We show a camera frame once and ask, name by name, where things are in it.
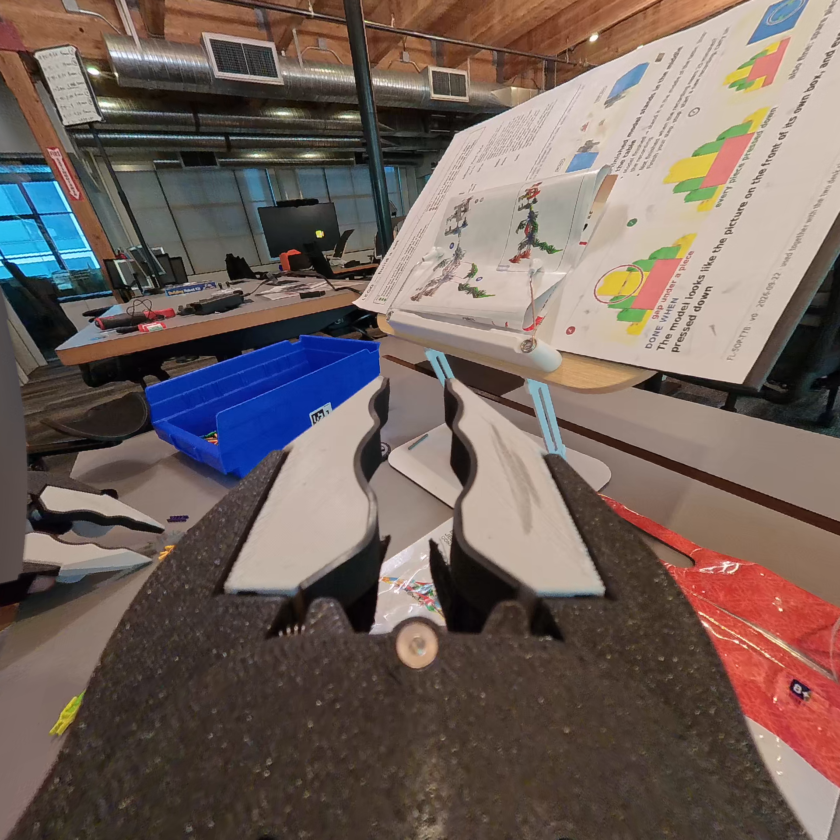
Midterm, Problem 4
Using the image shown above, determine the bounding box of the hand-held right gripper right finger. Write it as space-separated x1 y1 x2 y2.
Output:
428 379 606 635

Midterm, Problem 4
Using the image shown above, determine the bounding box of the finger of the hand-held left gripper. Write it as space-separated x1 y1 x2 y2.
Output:
21 525 154 585
28 472 166 534

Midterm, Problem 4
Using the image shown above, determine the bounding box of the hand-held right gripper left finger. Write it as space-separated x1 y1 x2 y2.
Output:
223 376 391 634

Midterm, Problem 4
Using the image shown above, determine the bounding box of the black chair seat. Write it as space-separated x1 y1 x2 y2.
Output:
39 390 152 454

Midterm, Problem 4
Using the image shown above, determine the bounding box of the blue plastic bin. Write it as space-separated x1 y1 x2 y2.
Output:
144 335 383 479

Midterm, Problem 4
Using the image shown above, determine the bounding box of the clear bag of toy pieces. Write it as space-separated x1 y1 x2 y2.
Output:
371 518 454 634

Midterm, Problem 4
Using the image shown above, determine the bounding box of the lime green toy piece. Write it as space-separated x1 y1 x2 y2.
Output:
49 690 86 736

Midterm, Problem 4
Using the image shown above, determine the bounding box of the white page holder bar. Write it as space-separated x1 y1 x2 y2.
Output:
387 308 564 371

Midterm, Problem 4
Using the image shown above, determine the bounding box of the grey desk with wooden edge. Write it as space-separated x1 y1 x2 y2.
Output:
56 274 371 388

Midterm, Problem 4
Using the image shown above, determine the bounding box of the small black monitor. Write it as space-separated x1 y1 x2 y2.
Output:
128 246 165 290

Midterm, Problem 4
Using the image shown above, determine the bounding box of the large window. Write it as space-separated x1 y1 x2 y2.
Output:
0 164 109 296

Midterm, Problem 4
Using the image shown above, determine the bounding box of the open instruction booklet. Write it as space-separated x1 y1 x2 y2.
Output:
387 164 618 329

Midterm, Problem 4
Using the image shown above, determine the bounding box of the black computer monitor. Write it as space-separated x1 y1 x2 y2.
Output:
257 202 342 260

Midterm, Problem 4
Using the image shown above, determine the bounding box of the red arrow sign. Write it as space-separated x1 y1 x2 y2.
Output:
47 144 83 201

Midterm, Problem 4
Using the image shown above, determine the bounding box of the laminated instruction sheet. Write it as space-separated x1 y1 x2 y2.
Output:
354 0 840 388

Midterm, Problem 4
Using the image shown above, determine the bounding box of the dark metal pole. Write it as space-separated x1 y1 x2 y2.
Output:
343 0 395 227

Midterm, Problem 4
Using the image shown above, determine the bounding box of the white air vent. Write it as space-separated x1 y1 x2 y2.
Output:
428 66 471 102
202 33 284 85

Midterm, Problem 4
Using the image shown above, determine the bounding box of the red handled tool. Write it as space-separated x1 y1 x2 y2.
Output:
95 307 177 332

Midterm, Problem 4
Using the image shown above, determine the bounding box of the white wall board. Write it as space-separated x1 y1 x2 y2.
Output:
34 45 105 127

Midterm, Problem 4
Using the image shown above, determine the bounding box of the silver air duct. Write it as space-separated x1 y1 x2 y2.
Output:
101 33 513 109

